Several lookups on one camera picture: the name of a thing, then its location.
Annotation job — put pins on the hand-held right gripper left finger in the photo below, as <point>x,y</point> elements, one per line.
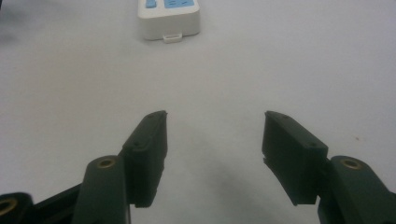
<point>146,155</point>

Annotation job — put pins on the white power strip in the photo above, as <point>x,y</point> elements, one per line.
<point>169,20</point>

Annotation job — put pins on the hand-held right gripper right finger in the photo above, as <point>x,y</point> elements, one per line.
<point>295,155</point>

